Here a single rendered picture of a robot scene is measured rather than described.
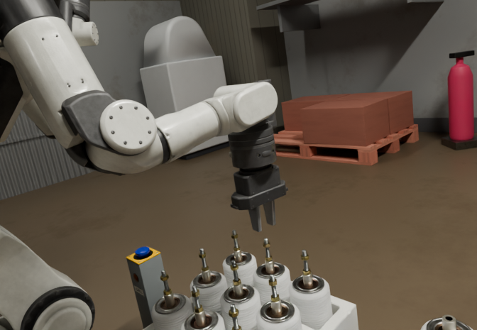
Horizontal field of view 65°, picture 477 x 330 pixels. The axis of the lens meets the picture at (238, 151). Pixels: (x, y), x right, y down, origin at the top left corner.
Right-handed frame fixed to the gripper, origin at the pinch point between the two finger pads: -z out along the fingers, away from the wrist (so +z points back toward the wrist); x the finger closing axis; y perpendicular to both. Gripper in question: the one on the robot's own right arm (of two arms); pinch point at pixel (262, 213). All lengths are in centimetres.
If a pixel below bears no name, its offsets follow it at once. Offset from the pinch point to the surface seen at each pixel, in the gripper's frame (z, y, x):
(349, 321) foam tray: -32.2, -4.8, 16.8
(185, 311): -23.6, 16.7, -14.1
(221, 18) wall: 80, 282, 183
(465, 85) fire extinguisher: -5, 63, 221
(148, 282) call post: -23.1, 35.0, -16.0
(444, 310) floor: -48, -8, 54
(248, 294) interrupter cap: -22.6, 9.4, -0.7
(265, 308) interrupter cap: -22.6, 2.3, -1.3
